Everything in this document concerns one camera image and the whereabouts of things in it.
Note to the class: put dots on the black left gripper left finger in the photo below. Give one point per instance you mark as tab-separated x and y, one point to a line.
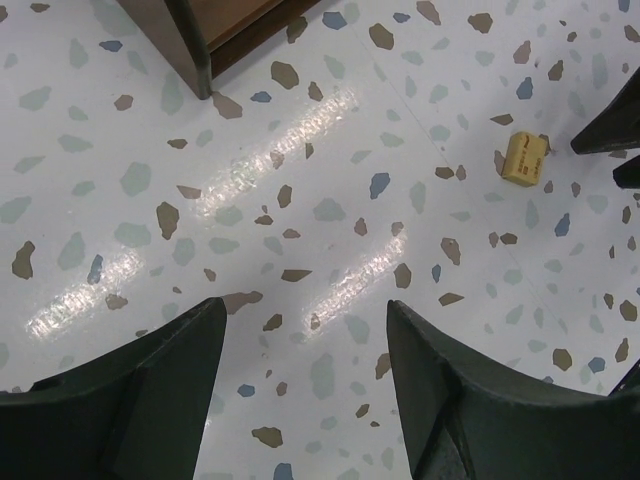
137	412

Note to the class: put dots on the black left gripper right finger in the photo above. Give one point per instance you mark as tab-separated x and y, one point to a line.
466	416

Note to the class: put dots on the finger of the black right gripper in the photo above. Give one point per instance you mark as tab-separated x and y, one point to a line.
616	127
627	175

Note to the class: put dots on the small gold eraser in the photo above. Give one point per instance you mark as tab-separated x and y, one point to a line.
524	160

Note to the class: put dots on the brown wooden desk organizer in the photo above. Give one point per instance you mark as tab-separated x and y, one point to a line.
202	39

